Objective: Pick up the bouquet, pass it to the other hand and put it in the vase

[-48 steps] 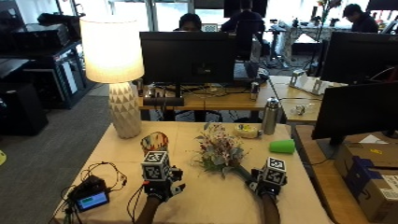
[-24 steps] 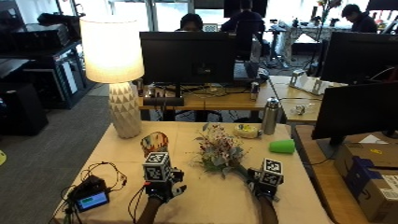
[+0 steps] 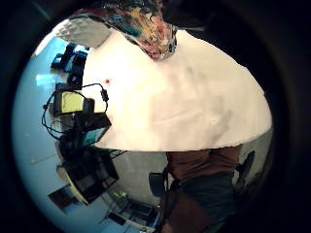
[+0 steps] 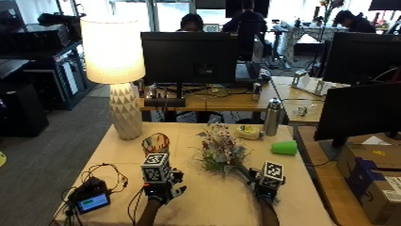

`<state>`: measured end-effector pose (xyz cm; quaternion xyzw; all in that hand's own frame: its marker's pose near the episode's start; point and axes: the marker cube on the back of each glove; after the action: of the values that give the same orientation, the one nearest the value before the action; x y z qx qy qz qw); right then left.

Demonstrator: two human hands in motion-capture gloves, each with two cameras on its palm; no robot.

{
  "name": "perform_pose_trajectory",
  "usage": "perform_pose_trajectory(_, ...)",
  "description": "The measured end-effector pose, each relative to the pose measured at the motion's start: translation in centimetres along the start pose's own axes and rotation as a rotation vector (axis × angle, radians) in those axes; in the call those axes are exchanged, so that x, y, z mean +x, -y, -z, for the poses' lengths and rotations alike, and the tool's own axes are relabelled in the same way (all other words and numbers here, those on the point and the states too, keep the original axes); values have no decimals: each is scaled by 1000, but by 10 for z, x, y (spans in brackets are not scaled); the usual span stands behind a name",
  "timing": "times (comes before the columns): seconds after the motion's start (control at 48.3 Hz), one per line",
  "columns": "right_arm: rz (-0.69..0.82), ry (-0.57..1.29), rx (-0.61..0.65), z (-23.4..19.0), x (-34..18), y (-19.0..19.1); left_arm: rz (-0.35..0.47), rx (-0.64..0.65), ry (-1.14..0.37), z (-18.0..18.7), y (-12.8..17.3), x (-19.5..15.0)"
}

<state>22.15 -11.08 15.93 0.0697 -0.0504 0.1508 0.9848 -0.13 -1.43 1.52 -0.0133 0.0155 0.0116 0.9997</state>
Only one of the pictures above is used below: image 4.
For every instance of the person's right hand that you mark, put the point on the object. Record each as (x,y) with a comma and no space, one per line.
(263,188)

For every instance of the person's left hand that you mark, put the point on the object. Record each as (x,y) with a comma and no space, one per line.
(164,188)

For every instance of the colourful patterned vase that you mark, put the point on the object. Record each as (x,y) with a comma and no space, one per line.
(156,144)

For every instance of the dried flower bouquet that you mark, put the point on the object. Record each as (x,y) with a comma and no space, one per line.
(222,150)

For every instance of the white marker cube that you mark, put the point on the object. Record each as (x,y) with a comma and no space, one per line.
(155,168)
(271,175)

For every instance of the green plastic cup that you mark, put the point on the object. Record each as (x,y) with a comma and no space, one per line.
(284,147)

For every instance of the black device with screen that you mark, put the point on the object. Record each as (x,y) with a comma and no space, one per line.
(90,196)

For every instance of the silver metal bottle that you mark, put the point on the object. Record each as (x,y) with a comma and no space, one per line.
(272,116)

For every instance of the cardboard box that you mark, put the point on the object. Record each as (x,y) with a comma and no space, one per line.
(372,179)

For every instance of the wooden desk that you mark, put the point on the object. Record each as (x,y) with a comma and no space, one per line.
(234,99)

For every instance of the silver drink can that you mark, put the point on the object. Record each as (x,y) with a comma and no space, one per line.
(256,91)

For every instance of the black computer monitor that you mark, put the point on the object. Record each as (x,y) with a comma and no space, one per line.
(359,113)
(362,58)
(188,59)

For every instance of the white paper stand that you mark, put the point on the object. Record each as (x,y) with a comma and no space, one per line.
(311,82)

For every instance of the white table lamp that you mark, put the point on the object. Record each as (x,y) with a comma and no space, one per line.
(115,69)

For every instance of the black speaker box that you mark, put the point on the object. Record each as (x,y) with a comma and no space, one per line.
(22,108)

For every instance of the black cabinet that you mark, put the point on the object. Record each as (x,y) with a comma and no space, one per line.
(46,72)

